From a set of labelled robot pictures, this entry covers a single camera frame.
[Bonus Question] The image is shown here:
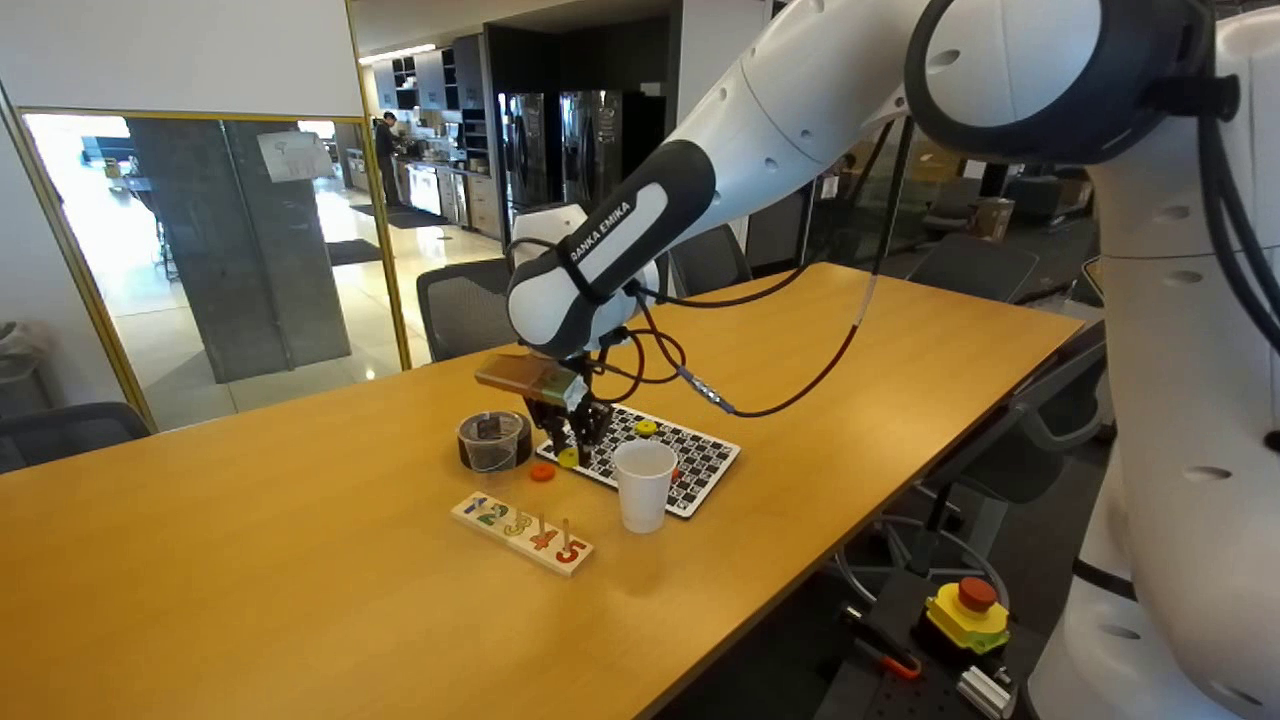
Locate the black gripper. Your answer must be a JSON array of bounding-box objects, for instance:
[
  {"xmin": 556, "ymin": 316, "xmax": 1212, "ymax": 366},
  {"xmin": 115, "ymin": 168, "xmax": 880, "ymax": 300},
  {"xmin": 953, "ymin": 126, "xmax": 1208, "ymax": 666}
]
[{"xmin": 527, "ymin": 400, "xmax": 610, "ymax": 466}]

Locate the clear plastic cup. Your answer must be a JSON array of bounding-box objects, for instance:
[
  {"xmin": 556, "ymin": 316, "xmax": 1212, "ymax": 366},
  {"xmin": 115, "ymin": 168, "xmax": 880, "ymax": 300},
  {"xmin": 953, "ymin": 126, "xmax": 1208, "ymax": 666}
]
[{"xmin": 455, "ymin": 411, "xmax": 533, "ymax": 471}]

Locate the black white checkerboard plate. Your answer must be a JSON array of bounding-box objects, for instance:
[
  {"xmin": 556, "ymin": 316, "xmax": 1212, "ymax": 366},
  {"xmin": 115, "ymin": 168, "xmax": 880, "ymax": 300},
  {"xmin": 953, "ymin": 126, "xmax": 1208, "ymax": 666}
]
[{"xmin": 533, "ymin": 400, "xmax": 744, "ymax": 525}]

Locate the grey office chair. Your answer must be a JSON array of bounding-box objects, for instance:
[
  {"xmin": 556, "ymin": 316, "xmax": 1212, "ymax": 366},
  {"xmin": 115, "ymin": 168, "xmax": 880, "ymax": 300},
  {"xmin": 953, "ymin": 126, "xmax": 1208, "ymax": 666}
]
[{"xmin": 416, "ymin": 258, "xmax": 511, "ymax": 359}]

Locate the yellow red emergency stop button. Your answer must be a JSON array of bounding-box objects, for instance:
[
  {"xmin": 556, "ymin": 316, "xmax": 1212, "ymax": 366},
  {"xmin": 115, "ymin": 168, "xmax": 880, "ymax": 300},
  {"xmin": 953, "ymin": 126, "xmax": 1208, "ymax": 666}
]
[{"xmin": 926, "ymin": 576, "xmax": 1009, "ymax": 656}]

